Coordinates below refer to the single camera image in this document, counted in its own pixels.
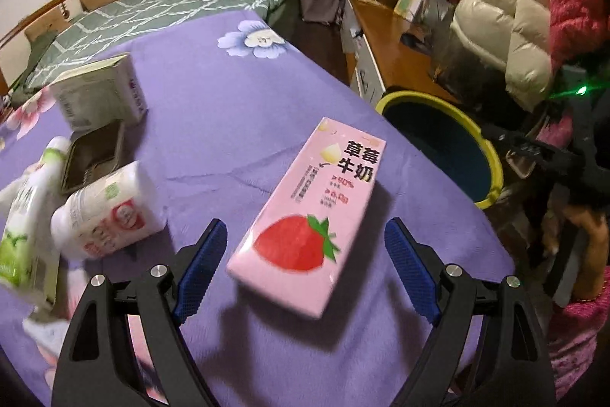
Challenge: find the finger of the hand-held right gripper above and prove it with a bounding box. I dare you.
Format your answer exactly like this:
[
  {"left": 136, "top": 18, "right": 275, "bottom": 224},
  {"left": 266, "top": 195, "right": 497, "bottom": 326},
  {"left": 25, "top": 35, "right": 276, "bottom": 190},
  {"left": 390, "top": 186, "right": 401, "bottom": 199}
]
[{"left": 481, "top": 121, "right": 573, "bottom": 172}]

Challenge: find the green and white drink bottle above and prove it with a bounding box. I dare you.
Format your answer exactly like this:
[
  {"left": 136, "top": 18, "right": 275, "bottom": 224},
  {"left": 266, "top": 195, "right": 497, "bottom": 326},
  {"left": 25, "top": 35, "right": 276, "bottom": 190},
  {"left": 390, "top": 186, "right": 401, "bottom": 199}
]
[{"left": 0, "top": 136, "right": 72, "bottom": 305}]

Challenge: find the yellow rimmed trash bin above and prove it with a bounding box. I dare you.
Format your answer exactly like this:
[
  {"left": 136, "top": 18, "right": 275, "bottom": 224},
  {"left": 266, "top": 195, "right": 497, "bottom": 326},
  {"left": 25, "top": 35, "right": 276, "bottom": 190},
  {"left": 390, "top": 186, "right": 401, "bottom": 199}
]
[{"left": 376, "top": 90, "right": 504, "bottom": 211}]

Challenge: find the person's right hand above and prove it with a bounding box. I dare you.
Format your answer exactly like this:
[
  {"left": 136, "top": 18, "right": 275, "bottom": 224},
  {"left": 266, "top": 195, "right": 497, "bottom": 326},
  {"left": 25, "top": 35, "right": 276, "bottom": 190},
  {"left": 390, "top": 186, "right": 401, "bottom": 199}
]
[{"left": 565, "top": 203, "right": 610, "bottom": 302}]

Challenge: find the green and white carton box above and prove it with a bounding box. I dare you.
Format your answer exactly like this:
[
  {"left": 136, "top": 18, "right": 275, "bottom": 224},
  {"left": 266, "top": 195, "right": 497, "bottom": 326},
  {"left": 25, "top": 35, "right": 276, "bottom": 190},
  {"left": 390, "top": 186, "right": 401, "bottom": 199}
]
[{"left": 48, "top": 53, "right": 148, "bottom": 132}]

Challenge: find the pink milk carton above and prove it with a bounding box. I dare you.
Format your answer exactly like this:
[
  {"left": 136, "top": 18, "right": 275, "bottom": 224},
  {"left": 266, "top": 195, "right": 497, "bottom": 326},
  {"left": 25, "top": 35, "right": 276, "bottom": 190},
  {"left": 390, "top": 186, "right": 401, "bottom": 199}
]
[{"left": 225, "top": 117, "right": 388, "bottom": 319}]

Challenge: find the beige cardboard piece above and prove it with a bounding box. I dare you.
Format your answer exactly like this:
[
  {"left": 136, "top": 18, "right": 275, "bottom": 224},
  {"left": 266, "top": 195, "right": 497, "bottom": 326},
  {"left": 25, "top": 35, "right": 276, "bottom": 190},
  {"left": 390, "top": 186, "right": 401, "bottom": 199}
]
[{"left": 26, "top": 254, "right": 65, "bottom": 322}]

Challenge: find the square white plastic bottle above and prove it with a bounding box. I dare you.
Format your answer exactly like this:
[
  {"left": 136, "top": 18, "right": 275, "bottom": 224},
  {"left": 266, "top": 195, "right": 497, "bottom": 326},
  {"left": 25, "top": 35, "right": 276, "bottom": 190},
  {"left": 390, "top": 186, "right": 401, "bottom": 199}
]
[{"left": 50, "top": 160, "right": 167, "bottom": 260}]

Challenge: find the green plaid duvet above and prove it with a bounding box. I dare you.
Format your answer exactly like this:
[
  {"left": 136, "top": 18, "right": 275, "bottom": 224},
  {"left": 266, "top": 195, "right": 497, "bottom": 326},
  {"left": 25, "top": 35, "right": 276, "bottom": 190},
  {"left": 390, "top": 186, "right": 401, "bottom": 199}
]
[{"left": 24, "top": 0, "right": 299, "bottom": 90}]

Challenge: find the cream puffer jacket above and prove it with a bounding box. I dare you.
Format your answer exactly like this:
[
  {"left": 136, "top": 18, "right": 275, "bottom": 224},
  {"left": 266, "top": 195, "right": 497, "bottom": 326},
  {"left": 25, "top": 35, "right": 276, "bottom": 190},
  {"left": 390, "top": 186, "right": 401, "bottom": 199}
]
[{"left": 450, "top": 0, "right": 565, "bottom": 112}]

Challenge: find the purple floral blanket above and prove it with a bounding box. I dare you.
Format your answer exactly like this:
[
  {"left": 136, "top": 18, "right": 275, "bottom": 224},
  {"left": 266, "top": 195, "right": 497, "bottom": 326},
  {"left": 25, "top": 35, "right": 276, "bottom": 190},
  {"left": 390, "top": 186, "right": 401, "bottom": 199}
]
[{"left": 0, "top": 9, "right": 518, "bottom": 407}]

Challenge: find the long wooden cabinet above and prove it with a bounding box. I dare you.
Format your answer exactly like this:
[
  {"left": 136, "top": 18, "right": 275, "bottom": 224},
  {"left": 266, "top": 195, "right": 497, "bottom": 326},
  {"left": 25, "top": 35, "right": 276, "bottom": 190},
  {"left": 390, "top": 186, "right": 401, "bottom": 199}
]
[{"left": 340, "top": 0, "right": 461, "bottom": 103}]

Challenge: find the grey rectangular tray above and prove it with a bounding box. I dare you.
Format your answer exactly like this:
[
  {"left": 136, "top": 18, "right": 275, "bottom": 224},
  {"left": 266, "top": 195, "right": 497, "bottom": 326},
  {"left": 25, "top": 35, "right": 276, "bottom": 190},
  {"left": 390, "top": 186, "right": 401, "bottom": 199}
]
[{"left": 59, "top": 120, "right": 127, "bottom": 194}]

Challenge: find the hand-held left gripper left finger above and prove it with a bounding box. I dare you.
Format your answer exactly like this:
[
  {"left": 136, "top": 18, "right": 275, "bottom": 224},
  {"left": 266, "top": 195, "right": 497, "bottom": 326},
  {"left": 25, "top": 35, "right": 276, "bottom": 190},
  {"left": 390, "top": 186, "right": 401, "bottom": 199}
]
[{"left": 51, "top": 217, "right": 228, "bottom": 407}]

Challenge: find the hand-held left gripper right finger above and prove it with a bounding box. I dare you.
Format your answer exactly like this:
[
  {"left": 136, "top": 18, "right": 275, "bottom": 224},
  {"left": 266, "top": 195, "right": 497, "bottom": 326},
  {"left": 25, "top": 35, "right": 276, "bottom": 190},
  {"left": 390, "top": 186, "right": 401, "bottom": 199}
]
[{"left": 384, "top": 217, "right": 558, "bottom": 407}]

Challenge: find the wooden bed headboard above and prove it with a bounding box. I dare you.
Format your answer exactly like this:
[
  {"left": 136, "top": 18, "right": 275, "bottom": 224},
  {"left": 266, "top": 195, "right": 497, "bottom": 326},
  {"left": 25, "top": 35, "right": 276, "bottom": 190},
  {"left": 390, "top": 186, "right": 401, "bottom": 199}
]
[{"left": 0, "top": 0, "right": 130, "bottom": 95}]

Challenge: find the person's right forearm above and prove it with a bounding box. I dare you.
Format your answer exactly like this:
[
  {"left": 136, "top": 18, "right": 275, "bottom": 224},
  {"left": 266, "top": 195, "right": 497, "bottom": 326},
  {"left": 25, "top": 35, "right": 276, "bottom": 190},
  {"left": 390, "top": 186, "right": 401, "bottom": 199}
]
[{"left": 546, "top": 266, "right": 610, "bottom": 393}]

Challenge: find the light green paper box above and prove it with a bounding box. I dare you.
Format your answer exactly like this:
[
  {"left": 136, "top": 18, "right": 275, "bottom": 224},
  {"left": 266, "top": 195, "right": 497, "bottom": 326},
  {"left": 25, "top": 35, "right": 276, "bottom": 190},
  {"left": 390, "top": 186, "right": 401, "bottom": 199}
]
[{"left": 393, "top": 0, "right": 422, "bottom": 19}]

